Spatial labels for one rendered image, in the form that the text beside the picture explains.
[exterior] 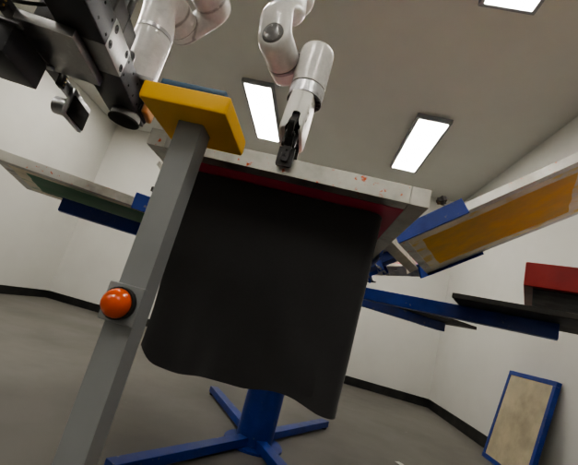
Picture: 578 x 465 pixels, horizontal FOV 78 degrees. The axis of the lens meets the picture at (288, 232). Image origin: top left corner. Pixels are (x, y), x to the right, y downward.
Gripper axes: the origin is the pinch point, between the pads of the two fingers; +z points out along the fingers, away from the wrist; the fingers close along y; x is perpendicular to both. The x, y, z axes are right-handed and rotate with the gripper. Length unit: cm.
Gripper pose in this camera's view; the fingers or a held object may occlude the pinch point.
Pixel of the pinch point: (285, 165)
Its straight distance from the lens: 75.4
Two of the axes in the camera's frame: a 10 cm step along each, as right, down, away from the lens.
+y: -0.5, -2.4, -9.7
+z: -2.6, 9.4, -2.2
